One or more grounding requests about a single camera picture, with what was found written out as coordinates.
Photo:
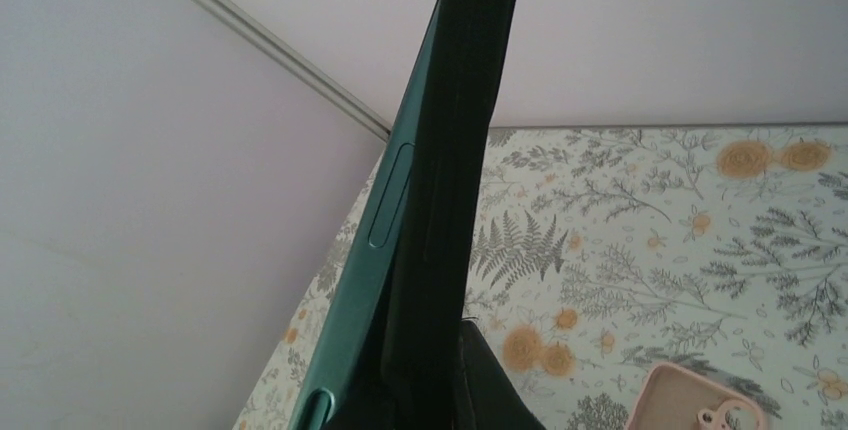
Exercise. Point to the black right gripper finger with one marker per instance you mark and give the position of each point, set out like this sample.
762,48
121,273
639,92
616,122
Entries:
486,399

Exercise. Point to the black phone case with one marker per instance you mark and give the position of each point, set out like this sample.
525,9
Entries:
410,382

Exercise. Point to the teal green smartphone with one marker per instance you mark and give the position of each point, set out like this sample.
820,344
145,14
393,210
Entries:
346,337

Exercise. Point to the pink phone case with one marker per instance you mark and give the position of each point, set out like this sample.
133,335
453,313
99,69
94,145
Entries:
673,397

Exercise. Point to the floral patterned table mat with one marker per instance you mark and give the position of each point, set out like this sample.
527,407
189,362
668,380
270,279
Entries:
600,252

